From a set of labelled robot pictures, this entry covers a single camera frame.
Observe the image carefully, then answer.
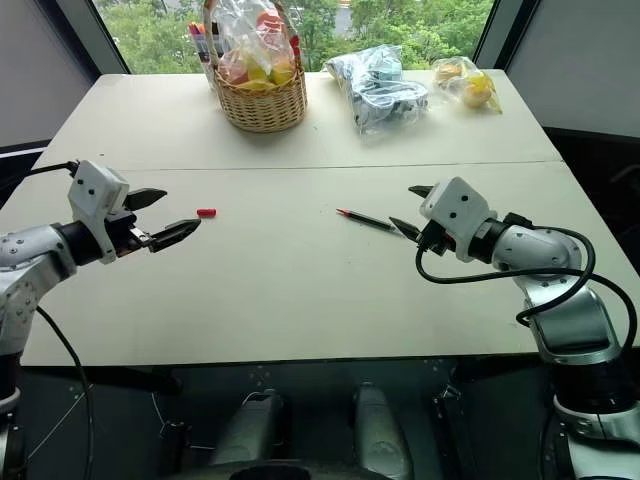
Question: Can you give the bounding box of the woven wicker basket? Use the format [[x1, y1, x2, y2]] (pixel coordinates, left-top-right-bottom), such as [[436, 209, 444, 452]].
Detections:
[[201, 0, 309, 133]]

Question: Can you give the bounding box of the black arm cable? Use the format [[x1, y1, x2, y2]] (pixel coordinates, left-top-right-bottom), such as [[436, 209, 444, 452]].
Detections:
[[27, 160, 97, 480], [414, 227, 634, 351]]

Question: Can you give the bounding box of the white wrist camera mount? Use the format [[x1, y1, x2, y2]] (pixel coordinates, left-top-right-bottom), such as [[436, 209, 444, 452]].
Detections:
[[67, 159, 130, 265], [418, 176, 499, 263]]

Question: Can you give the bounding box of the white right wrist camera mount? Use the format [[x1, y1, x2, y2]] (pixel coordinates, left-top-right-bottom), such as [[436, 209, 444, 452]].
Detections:
[[418, 176, 499, 263]]

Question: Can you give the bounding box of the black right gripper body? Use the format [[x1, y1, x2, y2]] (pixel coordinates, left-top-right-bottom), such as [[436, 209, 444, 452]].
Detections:
[[417, 220, 457, 258]]

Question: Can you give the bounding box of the black table frame bracket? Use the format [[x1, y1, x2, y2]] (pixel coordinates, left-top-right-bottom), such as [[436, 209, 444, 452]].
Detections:
[[430, 383, 484, 451]]

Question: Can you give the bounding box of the pack of coloured markers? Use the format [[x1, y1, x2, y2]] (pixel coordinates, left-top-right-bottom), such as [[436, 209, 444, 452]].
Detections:
[[187, 21, 222, 65]]

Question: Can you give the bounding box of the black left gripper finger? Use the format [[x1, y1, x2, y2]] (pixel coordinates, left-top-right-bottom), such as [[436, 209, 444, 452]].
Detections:
[[125, 187, 169, 212], [148, 218, 202, 253]]

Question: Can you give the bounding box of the clear bag of toy fruit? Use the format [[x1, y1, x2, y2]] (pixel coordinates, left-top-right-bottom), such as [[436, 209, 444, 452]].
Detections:
[[209, 0, 300, 92]]

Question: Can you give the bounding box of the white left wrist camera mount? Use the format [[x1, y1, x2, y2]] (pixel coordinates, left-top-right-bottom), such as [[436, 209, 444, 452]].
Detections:
[[67, 159, 130, 265]]

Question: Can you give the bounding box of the black table frame strut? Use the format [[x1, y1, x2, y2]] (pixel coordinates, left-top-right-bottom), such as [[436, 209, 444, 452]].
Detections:
[[82, 366, 184, 397]]

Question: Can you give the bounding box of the dark window frame post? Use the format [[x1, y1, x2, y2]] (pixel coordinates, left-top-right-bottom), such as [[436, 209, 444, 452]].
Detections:
[[471, 0, 503, 72], [91, 0, 132, 77]]

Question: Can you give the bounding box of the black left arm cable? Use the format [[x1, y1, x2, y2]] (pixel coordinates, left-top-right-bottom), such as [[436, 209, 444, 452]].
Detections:
[[27, 160, 97, 480]]

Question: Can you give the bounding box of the dark pen with red tip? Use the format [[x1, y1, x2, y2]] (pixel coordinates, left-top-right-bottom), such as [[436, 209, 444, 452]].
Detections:
[[335, 207, 404, 236]]

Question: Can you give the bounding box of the clear bag of blue-grey items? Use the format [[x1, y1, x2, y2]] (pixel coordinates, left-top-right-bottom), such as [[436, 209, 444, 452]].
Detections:
[[324, 44, 432, 137]]

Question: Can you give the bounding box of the dark rounded grey shape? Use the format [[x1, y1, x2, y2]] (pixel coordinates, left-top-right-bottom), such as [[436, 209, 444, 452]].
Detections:
[[208, 388, 287, 472], [351, 381, 415, 480]]

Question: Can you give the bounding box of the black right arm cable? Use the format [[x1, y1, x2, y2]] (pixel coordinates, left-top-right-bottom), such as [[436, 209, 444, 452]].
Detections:
[[414, 227, 634, 351]]

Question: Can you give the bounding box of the clear bag of yellow fruit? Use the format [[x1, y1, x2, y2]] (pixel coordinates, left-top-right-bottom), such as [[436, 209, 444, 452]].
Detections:
[[431, 55, 504, 116]]

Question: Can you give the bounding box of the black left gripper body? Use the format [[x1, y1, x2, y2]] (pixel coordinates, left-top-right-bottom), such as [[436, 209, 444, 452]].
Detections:
[[102, 210, 154, 260]]

